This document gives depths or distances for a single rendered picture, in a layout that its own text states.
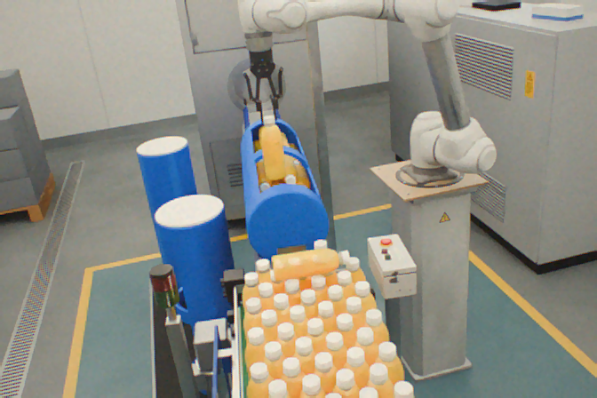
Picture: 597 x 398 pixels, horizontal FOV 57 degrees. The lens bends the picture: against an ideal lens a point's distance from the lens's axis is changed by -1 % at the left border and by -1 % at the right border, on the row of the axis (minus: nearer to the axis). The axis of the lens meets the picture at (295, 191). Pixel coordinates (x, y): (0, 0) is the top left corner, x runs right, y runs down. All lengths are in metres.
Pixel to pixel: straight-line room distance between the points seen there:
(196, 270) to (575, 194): 2.23
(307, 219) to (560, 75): 1.76
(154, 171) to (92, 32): 3.97
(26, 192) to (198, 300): 3.11
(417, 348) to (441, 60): 1.38
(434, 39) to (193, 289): 1.33
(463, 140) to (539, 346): 1.36
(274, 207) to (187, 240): 0.48
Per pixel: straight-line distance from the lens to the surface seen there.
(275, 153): 1.89
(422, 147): 2.35
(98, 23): 6.87
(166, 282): 1.47
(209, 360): 1.91
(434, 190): 2.33
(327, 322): 1.49
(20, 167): 5.18
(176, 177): 3.09
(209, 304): 2.38
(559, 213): 3.55
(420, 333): 2.72
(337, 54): 7.28
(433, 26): 1.96
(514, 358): 3.07
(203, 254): 2.26
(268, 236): 1.93
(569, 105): 3.30
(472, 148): 2.18
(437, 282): 2.59
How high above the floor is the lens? 2.00
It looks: 24 degrees down
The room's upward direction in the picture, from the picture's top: 6 degrees counter-clockwise
